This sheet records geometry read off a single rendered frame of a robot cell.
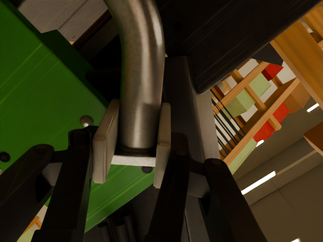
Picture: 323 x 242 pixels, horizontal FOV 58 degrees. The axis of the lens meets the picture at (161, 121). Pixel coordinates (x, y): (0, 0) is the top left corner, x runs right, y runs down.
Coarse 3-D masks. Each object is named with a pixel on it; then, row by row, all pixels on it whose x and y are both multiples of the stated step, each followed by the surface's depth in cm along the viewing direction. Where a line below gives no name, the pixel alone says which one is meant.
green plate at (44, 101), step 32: (0, 0) 20; (0, 32) 21; (32, 32) 21; (0, 64) 22; (32, 64) 22; (64, 64) 22; (0, 96) 23; (32, 96) 23; (64, 96) 23; (96, 96) 23; (0, 128) 24; (32, 128) 24; (64, 128) 24; (0, 160) 25; (96, 192) 27; (128, 192) 26; (96, 224) 28
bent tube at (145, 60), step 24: (120, 0) 18; (144, 0) 18; (120, 24) 18; (144, 24) 18; (144, 48) 19; (144, 72) 19; (120, 96) 21; (144, 96) 20; (120, 120) 21; (144, 120) 20; (120, 144) 21; (144, 144) 21
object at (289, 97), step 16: (272, 64) 380; (240, 80) 343; (256, 80) 359; (272, 80) 441; (224, 96) 323; (240, 96) 340; (256, 96) 346; (272, 96) 419; (288, 96) 386; (304, 96) 395; (224, 112) 364; (240, 112) 346; (256, 112) 401; (272, 112) 343; (288, 112) 371; (224, 128) 306; (240, 128) 316; (256, 128) 325; (272, 128) 350; (240, 144) 309; (256, 144) 332; (224, 160) 294; (240, 160) 316
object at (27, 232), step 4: (32, 220) 591; (36, 220) 598; (32, 224) 586; (36, 224) 605; (40, 224) 606; (28, 228) 580; (24, 232) 567; (28, 232) 577; (32, 232) 583; (24, 236) 565; (28, 236) 572; (32, 236) 578; (20, 240) 555; (24, 240) 561; (28, 240) 567
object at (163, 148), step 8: (168, 104) 22; (160, 112) 21; (168, 112) 20; (160, 120) 19; (168, 120) 19; (160, 128) 18; (168, 128) 18; (160, 136) 17; (168, 136) 17; (160, 144) 16; (168, 144) 16; (160, 152) 16; (168, 152) 16; (160, 160) 16; (160, 168) 17; (160, 176) 17; (160, 184) 17
